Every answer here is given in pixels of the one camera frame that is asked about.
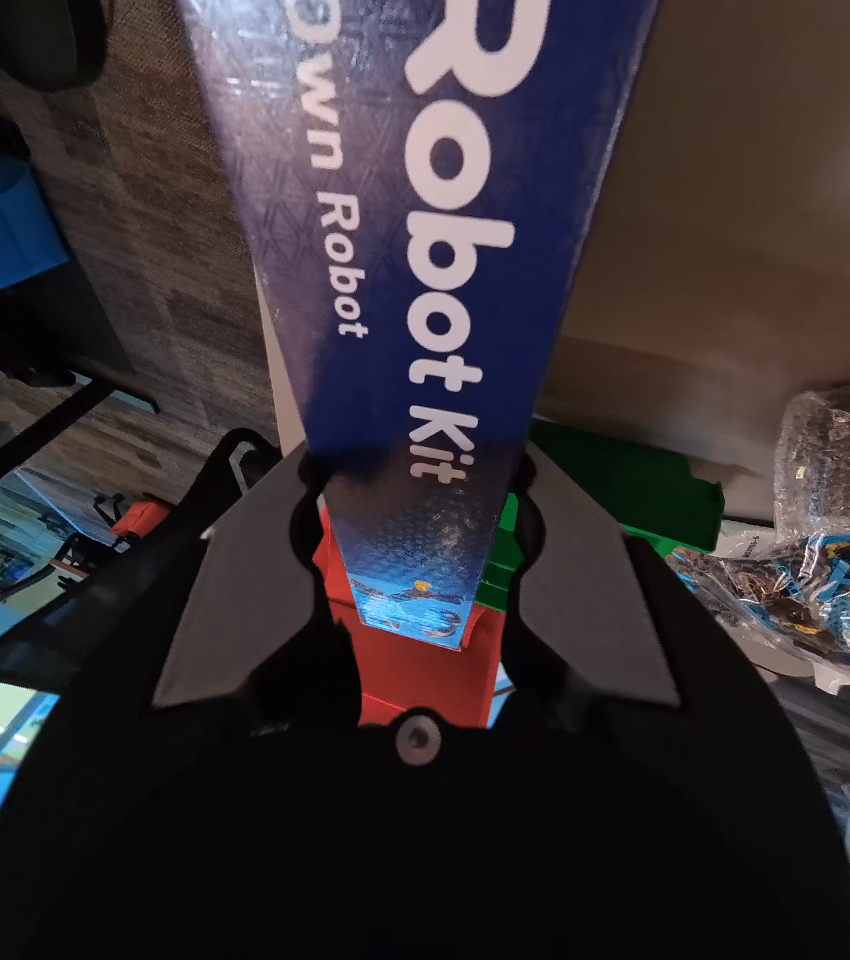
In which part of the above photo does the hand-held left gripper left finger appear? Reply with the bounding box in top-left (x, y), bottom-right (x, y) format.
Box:
top-left (151, 448), bottom-right (354, 721)

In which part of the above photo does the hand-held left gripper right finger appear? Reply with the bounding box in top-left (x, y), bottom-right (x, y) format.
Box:
top-left (507, 442), bottom-right (682, 723)

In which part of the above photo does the clear bag of blue parts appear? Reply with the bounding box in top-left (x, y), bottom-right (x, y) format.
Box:
top-left (668, 525), bottom-right (850, 693)

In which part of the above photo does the blue robot kit box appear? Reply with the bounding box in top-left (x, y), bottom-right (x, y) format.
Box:
top-left (173, 0), bottom-right (662, 654)

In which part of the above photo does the green plastic bin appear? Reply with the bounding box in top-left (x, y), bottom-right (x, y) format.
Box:
top-left (481, 420), bottom-right (726, 625)

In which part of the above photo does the clear bubble wrap bag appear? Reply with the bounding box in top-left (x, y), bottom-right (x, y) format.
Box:
top-left (773, 382), bottom-right (850, 543)

